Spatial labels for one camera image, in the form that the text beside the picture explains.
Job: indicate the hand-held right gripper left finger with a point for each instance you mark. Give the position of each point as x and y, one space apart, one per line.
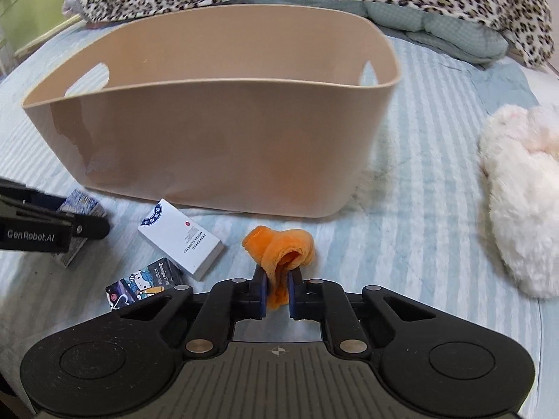
261 293

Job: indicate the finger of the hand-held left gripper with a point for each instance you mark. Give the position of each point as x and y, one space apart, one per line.
89 227
48 200

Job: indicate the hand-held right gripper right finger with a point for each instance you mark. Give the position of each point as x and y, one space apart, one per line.
293 297

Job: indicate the blue patterned small box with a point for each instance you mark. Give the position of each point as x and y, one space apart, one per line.
85 203

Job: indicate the orange fleece cloth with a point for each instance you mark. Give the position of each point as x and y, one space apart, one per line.
279 244

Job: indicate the beige plastic storage basket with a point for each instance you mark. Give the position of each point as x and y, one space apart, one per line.
218 139

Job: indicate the cartoon print small box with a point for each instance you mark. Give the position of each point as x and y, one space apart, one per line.
144 281

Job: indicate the white cardboard box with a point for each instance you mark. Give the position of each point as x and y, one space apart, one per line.
183 240

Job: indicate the striped light blue bedsheet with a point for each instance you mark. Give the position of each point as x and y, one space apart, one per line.
415 248

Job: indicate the green panel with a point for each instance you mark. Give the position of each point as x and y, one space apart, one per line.
35 4

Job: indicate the white fluffy plush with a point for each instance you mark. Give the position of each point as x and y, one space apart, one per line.
519 183

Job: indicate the grey-green quilted pillow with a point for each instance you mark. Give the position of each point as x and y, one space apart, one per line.
436 30

